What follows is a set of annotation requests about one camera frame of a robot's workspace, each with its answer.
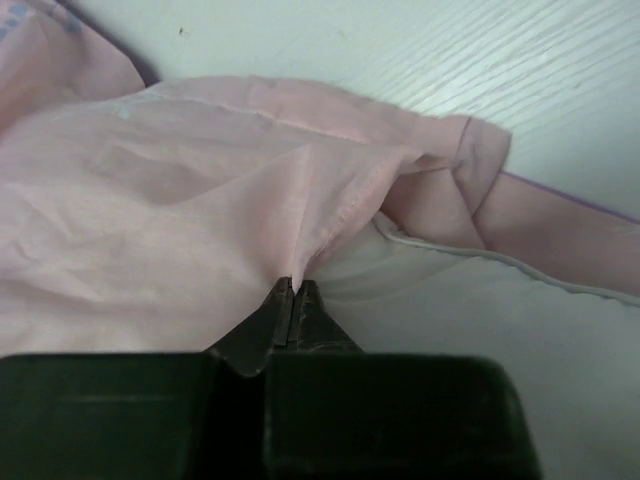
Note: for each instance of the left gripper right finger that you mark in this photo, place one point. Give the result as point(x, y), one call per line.
point(333, 411)

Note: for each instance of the pink and purple Frozen pillowcase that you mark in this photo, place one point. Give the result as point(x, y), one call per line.
point(157, 218)

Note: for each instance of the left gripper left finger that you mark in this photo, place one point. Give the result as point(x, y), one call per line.
point(180, 415)

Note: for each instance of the white pillow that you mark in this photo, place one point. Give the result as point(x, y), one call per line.
point(572, 352)

